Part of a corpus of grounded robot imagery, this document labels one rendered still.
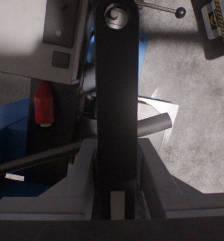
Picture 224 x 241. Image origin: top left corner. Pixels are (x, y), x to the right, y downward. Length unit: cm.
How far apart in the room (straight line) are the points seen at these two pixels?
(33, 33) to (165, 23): 140
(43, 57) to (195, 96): 154
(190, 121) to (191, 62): 54
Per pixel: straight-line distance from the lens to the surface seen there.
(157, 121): 27
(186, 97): 178
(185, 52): 176
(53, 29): 44
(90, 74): 59
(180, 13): 69
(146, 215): 36
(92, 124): 64
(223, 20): 156
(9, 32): 49
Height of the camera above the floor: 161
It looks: 75 degrees down
